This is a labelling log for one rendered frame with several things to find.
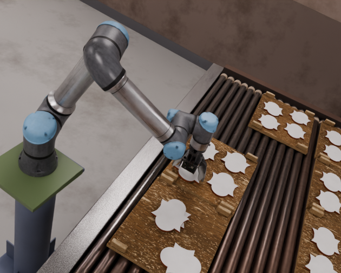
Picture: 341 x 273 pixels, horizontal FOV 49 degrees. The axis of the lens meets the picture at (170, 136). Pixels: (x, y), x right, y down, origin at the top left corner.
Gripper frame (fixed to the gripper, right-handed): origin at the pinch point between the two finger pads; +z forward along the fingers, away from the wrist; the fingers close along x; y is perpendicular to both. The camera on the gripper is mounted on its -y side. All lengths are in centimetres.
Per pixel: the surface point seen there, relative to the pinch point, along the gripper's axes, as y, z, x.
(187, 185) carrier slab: 6.6, 0.3, 2.8
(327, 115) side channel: -110, 11, 52
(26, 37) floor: -147, 109, -230
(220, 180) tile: -6.0, 0.6, 14.0
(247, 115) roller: -70, 10, 9
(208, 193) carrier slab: 4.2, 0.6, 12.1
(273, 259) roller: 16.3, 1.3, 46.6
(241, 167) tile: -21.2, 2.2, 19.3
